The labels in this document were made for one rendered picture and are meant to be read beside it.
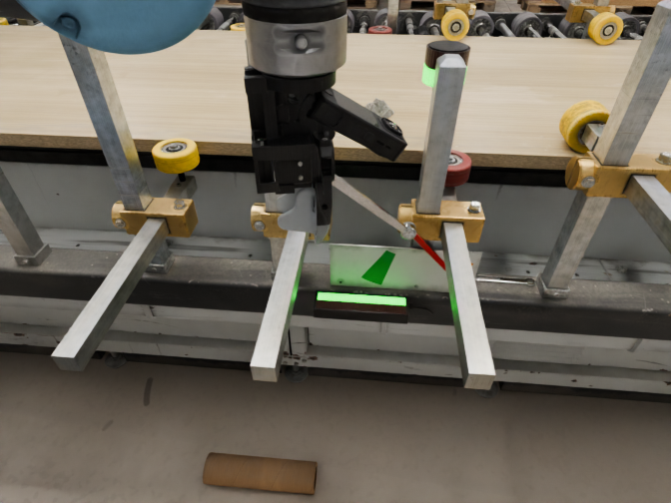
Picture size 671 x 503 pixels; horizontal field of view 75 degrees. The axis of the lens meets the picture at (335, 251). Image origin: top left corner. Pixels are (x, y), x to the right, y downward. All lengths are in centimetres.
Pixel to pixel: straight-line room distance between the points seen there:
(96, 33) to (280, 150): 24
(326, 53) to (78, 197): 89
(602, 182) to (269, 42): 53
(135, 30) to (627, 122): 62
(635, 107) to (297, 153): 46
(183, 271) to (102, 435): 81
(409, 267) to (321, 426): 78
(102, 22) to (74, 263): 81
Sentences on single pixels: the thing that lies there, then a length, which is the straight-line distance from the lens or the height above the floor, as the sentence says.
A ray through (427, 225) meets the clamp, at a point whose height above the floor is 85.
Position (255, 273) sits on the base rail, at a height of 70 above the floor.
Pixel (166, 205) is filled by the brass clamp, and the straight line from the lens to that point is 82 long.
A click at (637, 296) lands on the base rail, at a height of 70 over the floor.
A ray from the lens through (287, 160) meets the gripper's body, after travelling 44.
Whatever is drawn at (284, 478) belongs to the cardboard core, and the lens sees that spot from 131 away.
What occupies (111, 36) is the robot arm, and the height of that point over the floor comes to 123.
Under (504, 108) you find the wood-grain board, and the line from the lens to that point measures 107.
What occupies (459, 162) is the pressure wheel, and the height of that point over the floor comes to 90.
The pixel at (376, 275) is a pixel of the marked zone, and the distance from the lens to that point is 79.
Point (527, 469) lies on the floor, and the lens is 149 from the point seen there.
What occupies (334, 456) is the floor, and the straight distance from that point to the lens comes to 140.
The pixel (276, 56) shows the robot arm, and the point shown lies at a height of 117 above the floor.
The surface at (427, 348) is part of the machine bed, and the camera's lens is 138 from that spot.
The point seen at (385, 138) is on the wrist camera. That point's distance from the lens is 47.
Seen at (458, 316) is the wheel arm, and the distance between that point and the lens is 58.
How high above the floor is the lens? 128
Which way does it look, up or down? 40 degrees down
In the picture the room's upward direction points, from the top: straight up
